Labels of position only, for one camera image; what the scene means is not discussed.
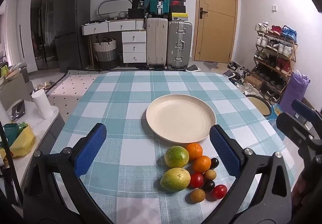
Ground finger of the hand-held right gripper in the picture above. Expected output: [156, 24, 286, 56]
[292, 100, 322, 126]
[276, 113, 315, 149]

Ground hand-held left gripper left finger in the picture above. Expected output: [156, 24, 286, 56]
[23, 123, 114, 224]

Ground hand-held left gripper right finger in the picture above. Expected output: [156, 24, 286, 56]
[209, 124, 292, 224]

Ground red cherry tomato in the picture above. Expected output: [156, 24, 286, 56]
[189, 172, 204, 189]
[212, 184, 228, 200]

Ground yellow green passion fruit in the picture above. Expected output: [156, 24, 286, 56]
[160, 167, 191, 192]
[164, 146, 190, 168]

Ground small brown kiwi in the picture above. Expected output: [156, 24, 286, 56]
[203, 169, 217, 181]
[190, 188, 206, 204]

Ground cream round plate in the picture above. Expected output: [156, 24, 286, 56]
[146, 94, 217, 143]

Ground purple bag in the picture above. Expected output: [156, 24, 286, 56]
[280, 71, 310, 116]

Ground blue carton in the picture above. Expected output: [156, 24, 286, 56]
[267, 103, 283, 120]

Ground orange mandarin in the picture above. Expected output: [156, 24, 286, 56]
[186, 143, 203, 160]
[192, 155, 212, 173]

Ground cream trash bin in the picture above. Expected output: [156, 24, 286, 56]
[245, 95, 272, 117]

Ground blue white checked tablecloth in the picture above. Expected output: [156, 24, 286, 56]
[50, 71, 296, 224]

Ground white side cabinet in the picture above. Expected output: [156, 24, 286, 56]
[0, 98, 66, 189]

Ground small cardboard box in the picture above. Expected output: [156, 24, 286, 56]
[245, 76, 263, 91]

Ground wooden shoe rack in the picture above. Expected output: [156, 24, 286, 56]
[253, 30, 298, 104]

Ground white dotted rug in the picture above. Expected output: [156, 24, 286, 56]
[33, 69, 106, 116]

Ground rows of assorted shoes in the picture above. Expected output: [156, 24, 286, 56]
[254, 22, 297, 104]

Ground white paper towel roll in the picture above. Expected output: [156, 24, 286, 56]
[31, 89, 54, 120]

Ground yellow plastic bag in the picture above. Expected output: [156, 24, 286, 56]
[0, 123, 36, 158]

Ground scattered sneakers pile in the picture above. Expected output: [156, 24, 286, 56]
[223, 62, 262, 96]

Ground beige sandals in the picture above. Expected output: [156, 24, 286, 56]
[34, 80, 54, 90]

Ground green package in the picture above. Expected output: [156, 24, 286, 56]
[2, 123, 28, 146]

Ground shiny black device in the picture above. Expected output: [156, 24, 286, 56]
[7, 100, 26, 121]

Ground grey fluffy mat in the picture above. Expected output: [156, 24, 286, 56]
[203, 61, 219, 71]

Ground woven white grey basket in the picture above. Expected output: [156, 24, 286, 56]
[94, 39, 117, 62]

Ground white drawer desk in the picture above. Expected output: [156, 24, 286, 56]
[82, 19, 147, 64]

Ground wooden door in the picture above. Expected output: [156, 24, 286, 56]
[192, 0, 238, 64]

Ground silver suitcase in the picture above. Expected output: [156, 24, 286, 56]
[167, 20, 193, 69]

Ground grey fridge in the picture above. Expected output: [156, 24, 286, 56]
[53, 0, 91, 72]

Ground beige suitcase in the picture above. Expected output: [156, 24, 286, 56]
[146, 17, 168, 69]

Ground dark glass cabinet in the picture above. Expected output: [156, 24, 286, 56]
[30, 0, 61, 71]

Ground white wardrobe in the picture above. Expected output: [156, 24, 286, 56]
[14, 0, 37, 74]

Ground black storage box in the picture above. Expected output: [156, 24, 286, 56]
[128, 8, 148, 20]

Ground oval mirror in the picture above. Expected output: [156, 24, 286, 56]
[98, 0, 132, 19]

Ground black cable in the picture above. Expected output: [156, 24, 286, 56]
[0, 123, 24, 207]

